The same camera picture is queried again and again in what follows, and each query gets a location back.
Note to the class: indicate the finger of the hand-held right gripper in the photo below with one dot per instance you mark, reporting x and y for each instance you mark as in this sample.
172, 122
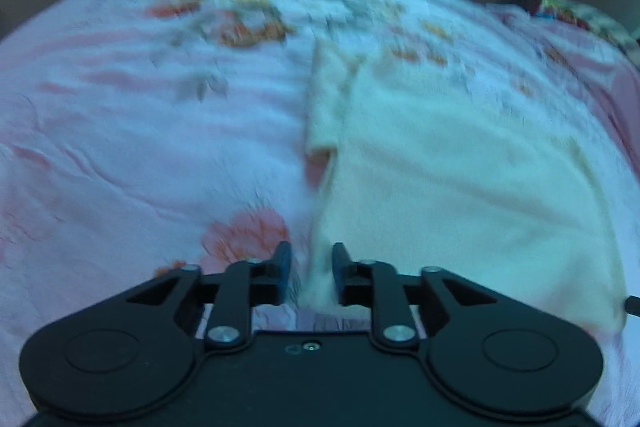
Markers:
634, 304

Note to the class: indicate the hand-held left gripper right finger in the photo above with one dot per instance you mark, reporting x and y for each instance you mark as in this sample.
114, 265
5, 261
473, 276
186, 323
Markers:
340, 273

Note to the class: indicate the pink quilt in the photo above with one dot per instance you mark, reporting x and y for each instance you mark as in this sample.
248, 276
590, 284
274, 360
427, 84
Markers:
627, 107

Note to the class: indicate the floral pillow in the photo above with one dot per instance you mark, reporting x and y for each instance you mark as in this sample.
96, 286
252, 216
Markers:
585, 19

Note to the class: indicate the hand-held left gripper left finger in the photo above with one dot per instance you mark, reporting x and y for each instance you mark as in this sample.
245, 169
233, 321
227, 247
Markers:
285, 268

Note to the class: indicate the floral pink bed sheet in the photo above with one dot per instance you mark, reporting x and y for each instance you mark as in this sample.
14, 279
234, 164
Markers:
125, 132

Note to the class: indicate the cream knit sweater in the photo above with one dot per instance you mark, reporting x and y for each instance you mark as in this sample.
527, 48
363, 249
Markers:
450, 187

